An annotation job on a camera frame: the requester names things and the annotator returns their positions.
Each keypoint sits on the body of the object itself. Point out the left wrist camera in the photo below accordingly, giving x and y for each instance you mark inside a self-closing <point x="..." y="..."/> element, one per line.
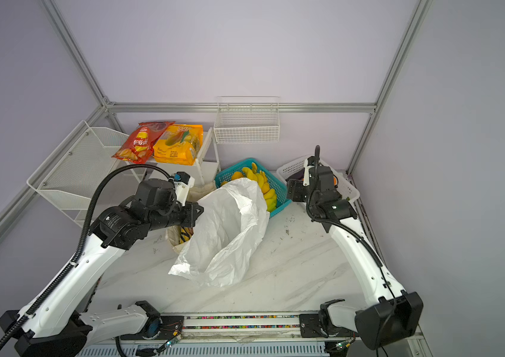
<point x="183" y="183"/>

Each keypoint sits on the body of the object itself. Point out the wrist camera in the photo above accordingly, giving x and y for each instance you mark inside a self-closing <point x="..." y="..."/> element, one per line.
<point x="183" y="183"/>
<point x="311" y="165"/>

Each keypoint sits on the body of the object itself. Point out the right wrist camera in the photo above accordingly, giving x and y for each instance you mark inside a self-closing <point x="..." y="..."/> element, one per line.
<point x="311" y="165"/>

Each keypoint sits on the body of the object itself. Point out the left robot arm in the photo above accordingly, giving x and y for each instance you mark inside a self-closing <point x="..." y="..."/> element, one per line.
<point x="50" y="324"/>

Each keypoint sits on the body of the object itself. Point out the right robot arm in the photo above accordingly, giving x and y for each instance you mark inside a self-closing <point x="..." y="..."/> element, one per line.
<point x="389" y="313"/>

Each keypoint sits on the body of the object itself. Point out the white plastic basket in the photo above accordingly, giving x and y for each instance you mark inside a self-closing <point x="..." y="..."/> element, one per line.
<point x="346" y="189"/>

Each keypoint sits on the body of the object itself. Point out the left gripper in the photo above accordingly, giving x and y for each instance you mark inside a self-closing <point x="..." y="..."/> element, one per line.
<point x="190" y="216"/>

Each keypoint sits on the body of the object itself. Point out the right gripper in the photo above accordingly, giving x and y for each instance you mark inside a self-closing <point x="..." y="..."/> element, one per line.
<point x="293" y="187"/>

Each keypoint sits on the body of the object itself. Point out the white plastic bag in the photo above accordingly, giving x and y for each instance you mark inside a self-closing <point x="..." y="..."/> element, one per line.
<point x="226" y="235"/>

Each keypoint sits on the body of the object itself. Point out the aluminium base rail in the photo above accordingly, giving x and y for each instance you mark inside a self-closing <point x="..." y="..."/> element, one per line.
<point x="253" y="334"/>

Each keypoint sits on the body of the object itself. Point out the white wire wall basket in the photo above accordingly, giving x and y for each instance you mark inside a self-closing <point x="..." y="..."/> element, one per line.
<point x="247" y="120"/>

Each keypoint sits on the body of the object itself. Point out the small yellow banana bunch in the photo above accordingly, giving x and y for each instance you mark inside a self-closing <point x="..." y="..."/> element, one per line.
<point x="253" y="173"/>

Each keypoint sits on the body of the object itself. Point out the teal plastic basket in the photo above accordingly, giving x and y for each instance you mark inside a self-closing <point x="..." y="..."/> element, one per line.
<point x="279" y="187"/>

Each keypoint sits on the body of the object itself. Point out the white mesh shelf rack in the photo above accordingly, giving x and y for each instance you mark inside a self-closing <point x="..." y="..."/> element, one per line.
<point x="68" y="178"/>

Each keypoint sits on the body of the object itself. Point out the red chips bag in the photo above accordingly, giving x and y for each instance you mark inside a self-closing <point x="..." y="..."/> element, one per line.
<point x="138" y="147"/>

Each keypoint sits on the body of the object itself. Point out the black yellow chips bag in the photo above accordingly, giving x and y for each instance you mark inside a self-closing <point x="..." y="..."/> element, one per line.
<point x="185" y="234"/>

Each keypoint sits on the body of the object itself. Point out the orange snack bag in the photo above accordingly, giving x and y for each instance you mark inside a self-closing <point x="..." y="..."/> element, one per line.
<point x="179" y="144"/>

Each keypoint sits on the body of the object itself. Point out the large yellow banana bunch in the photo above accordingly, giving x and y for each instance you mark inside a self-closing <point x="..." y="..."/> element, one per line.
<point x="271" y="199"/>

